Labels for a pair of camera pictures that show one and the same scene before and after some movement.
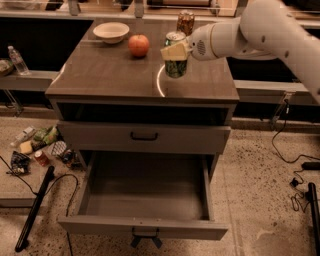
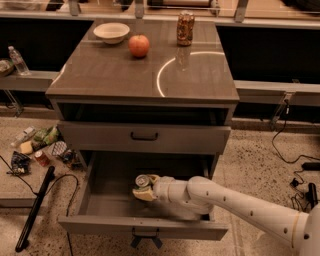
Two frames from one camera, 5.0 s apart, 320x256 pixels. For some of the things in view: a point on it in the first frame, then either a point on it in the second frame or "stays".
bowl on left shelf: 6,66 stays
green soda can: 175,69 -> 142,181
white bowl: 111,32 stays
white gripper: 199,43 -> 161,189
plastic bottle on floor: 25,135 stays
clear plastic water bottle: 18,61 stays
